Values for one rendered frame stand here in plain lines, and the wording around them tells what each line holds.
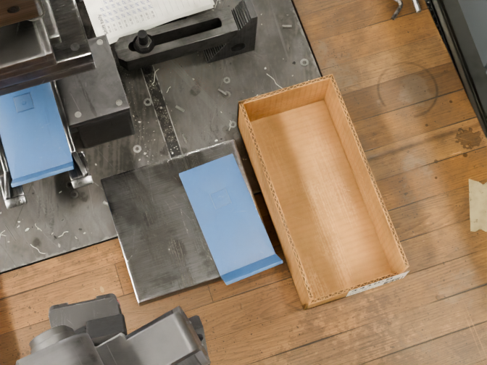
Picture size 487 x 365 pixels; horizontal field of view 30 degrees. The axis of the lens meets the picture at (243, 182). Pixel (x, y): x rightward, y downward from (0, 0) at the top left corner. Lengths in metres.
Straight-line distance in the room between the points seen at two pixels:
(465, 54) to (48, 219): 0.62
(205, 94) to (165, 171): 0.12
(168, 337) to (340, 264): 0.39
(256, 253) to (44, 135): 0.28
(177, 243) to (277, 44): 0.30
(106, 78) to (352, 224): 0.34
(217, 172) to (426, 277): 0.28
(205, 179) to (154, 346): 0.38
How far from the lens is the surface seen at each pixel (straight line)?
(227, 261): 1.07
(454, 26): 1.35
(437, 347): 1.11
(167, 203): 1.09
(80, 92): 1.08
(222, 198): 1.09
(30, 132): 1.07
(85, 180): 1.04
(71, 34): 0.94
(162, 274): 1.07
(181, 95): 1.16
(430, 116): 1.18
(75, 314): 0.88
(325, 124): 1.15
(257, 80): 1.17
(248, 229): 1.08
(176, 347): 0.76
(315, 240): 1.10
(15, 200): 1.05
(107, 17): 1.16
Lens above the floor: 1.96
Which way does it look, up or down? 72 degrees down
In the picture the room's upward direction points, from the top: 6 degrees clockwise
